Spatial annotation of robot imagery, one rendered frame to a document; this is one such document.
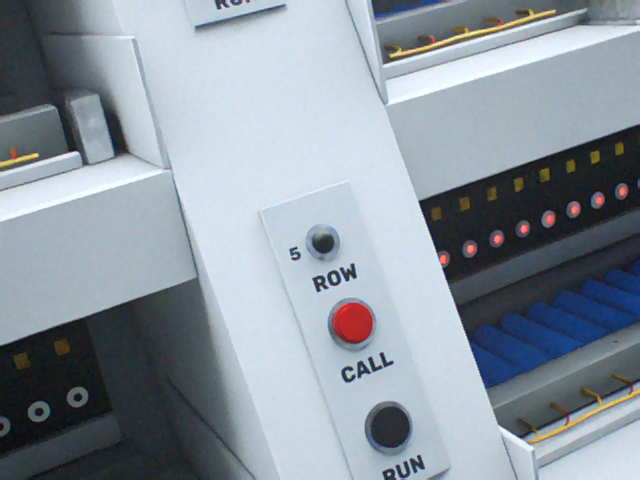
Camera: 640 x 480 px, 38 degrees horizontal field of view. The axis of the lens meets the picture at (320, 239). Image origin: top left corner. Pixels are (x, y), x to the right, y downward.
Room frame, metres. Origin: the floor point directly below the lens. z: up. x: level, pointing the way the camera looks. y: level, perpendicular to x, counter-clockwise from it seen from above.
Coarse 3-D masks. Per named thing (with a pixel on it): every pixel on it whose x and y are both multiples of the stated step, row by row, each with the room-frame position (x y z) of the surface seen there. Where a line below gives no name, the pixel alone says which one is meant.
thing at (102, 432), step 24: (168, 384) 0.49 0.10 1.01; (192, 408) 0.46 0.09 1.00; (72, 432) 0.49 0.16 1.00; (96, 432) 0.49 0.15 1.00; (120, 432) 0.50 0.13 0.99; (192, 432) 0.47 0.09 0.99; (0, 456) 0.48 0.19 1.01; (24, 456) 0.48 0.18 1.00; (48, 456) 0.49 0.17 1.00; (72, 456) 0.49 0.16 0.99; (192, 456) 0.49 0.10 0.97; (216, 456) 0.44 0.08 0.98
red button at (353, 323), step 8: (352, 304) 0.37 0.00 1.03; (360, 304) 0.37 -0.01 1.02; (336, 312) 0.37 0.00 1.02; (344, 312) 0.36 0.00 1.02; (352, 312) 0.37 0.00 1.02; (360, 312) 0.37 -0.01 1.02; (368, 312) 0.37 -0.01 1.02; (336, 320) 0.36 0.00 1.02; (344, 320) 0.36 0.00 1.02; (352, 320) 0.37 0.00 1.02; (360, 320) 0.37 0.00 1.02; (368, 320) 0.37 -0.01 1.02; (336, 328) 0.36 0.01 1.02; (344, 328) 0.36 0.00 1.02; (352, 328) 0.36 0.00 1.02; (360, 328) 0.37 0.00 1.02; (368, 328) 0.37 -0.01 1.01; (344, 336) 0.36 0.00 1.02; (352, 336) 0.36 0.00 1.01; (360, 336) 0.37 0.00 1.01; (368, 336) 0.37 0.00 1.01
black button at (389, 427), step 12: (384, 408) 0.37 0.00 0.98; (396, 408) 0.37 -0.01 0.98; (372, 420) 0.37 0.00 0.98; (384, 420) 0.36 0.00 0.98; (396, 420) 0.37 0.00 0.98; (408, 420) 0.37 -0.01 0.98; (372, 432) 0.36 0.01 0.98; (384, 432) 0.36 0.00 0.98; (396, 432) 0.37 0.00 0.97; (408, 432) 0.37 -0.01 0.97; (384, 444) 0.36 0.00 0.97; (396, 444) 0.37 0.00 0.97
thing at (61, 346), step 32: (0, 352) 0.47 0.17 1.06; (32, 352) 0.47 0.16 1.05; (64, 352) 0.48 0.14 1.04; (0, 384) 0.47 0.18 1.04; (32, 384) 0.48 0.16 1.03; (64, 384) 0.49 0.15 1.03; (96, 384) 0.49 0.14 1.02; (64, 416) 0.49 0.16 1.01; (96, 416) 0.50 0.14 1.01; (0, 448) 0.48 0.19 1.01
